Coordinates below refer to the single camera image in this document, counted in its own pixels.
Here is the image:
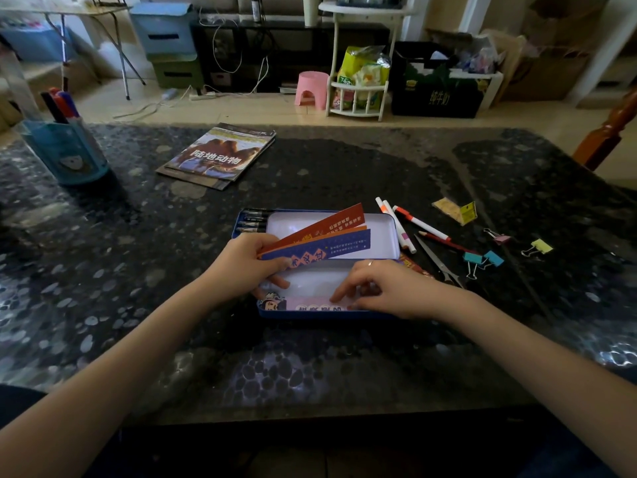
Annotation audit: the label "person's right hand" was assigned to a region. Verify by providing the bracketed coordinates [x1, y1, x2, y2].
[330, 261, 453, 322]

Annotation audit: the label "person's left hand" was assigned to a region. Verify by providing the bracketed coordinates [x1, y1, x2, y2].
[201, 233, 294, 306]

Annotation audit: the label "blue paper bookmark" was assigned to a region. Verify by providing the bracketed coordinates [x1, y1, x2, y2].
[260, 229, 372, 271]

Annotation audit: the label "orange paper bookmark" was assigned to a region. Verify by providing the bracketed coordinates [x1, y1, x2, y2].
[279, 225, 368, 245]

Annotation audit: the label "red paper bookmark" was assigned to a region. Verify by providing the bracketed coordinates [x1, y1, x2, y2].
[258, 203, 366, 255]

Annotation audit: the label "person's left forearm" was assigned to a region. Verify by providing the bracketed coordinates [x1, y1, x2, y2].
[0, 276, 225, 478]

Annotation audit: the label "person's right forearm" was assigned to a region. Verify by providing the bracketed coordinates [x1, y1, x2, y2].
[440, 292, 637, 478]

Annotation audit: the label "pink cartoon bookmark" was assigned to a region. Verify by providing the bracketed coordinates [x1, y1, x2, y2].
[258, 292, 359, 312]

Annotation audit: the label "blue tin pencil case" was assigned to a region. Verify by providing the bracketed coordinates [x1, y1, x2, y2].
[231, 208, 402, 321]

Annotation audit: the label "red patterned paper card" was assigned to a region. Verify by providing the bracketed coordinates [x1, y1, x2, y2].
[398, 253, 435, 278]

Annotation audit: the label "white marker orange cap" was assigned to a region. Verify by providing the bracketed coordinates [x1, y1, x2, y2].
[375, 196, 413, 254]

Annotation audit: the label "white marker purple band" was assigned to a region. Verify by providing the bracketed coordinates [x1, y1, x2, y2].
[382, 200, 417, 255]

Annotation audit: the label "silver scissors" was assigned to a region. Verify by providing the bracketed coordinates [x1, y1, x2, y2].
[413, 235, 466, 289]

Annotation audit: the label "white marker red cap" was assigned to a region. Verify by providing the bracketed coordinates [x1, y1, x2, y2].
[392, 205, 452, 242]

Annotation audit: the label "red pencil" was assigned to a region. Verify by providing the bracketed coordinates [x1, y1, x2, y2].
[417, 231, 481, 256]

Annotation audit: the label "yellow folded paper pad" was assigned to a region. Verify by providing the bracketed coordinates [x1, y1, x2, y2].
[431, 196, 478, 227]

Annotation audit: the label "animal picture magazine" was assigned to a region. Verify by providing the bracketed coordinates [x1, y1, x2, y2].
[164, 122, 277, 183]

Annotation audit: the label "white storage rack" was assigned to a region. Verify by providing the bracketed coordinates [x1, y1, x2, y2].
[318, 0, 415, 123]

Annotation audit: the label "yellow binder clip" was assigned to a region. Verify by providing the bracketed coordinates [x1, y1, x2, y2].
[521, 238, 554, 258]

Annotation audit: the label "pink plastic stool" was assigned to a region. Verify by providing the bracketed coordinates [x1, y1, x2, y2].
[294, 70, 330, 111]

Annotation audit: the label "black carton box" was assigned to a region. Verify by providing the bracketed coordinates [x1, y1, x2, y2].
[390, 41, 486, 119]

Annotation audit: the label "green yellow snack bag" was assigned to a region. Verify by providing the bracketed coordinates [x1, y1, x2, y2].
[333, 44, 392, 111]

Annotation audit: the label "green storage drawer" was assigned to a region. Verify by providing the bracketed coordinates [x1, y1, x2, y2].
[148, 53, 206, 91]

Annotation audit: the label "black media stand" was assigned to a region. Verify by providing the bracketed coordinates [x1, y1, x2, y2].
[191, 19, 392, 94]

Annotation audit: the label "white open box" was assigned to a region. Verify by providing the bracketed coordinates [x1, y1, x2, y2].
[448, 68, 505, 111]

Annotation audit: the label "blue pen holder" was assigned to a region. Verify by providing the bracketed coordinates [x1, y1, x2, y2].
[18, 118, 110, 187]

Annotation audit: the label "crumpled plastic bags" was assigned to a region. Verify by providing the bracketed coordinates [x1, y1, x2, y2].
[428, 29, 506, 76]

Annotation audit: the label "blue marker pen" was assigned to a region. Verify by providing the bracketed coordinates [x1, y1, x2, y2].
[56, 90, 81, 121]

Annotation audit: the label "blue storage drawer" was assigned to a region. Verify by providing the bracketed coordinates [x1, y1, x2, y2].
[128, 2, 198, 58]

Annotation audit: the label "red marker pen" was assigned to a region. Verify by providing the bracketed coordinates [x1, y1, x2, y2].
[49, 87, 75, 120]

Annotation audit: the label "black marker pen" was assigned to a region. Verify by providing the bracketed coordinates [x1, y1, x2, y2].
[40, 91, 69, 125]

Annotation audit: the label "brown wooden chair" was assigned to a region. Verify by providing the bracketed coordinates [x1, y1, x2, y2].
[572, 88, 637, 173]

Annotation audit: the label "brown cardboard boxes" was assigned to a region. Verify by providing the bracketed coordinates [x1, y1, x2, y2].
[485, 0, 614, 103]

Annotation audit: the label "blue plastic bin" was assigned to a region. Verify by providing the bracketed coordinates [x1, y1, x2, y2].
[0, 24, 78, 63]

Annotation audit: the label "folding metal leg table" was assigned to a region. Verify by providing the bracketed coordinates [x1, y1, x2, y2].
[0, 2, 148, 101]

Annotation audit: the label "white cable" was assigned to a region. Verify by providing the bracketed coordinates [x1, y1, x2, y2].
[112, 15, 270, 121]

